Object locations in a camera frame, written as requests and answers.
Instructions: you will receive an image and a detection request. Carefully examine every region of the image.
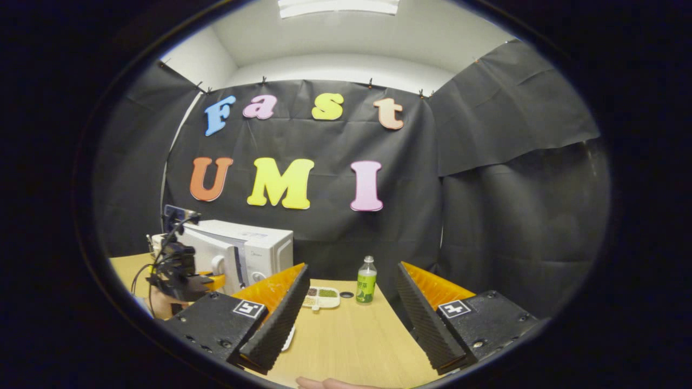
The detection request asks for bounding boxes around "green drink bottle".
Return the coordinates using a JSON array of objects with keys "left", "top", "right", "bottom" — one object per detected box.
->
[{"left": 356, "top": 256, "right": 378, "bottom": 304}]

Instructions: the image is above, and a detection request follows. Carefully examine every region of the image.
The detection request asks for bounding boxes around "white microwave oven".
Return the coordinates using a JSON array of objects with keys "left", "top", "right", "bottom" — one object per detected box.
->
[{"left": 178, "top": 219, "right": 294, "bottom": 297}]

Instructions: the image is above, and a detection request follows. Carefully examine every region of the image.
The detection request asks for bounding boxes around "long ceiling light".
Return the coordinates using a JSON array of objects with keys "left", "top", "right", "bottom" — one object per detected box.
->
[{"left": 277, "top": 0, "right": 401, "bottom": 19}]

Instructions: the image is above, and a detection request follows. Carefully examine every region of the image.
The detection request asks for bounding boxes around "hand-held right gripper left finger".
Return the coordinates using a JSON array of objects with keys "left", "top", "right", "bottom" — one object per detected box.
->
[{"left": 154, "top": 263, "right": 311, "bottom": 376}]

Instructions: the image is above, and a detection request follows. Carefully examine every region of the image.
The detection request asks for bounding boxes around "divided white bean tray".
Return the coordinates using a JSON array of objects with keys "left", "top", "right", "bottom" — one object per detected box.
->
[{"left": 303, "top": 286, "right": 341, "bottom": 312}]

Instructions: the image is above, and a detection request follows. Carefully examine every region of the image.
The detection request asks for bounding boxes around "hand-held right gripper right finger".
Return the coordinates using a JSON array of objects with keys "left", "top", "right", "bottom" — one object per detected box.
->
[{"left": 395, "top": 261, "right": 541, "bottom": 376}]

